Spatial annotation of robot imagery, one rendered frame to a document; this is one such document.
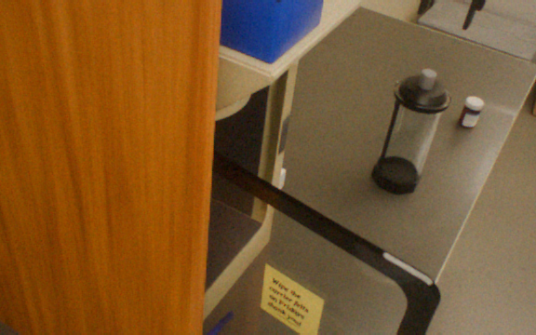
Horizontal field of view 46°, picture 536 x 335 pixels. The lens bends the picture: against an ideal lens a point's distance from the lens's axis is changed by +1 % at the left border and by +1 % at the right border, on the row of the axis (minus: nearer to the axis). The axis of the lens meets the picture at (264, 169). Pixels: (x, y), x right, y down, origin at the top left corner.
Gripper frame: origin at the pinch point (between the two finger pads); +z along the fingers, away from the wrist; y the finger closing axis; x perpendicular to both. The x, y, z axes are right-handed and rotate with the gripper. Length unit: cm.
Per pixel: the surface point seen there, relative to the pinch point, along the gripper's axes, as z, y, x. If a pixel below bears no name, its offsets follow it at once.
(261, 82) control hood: -15, 2, 63
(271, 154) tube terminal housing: 20.8, 14.7, 31.5
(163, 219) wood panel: -1, 7, 71
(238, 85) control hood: -14, 5, 63
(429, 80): 14.4, -1.4, 1.3
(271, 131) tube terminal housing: 15.9, 15.2, 31.8
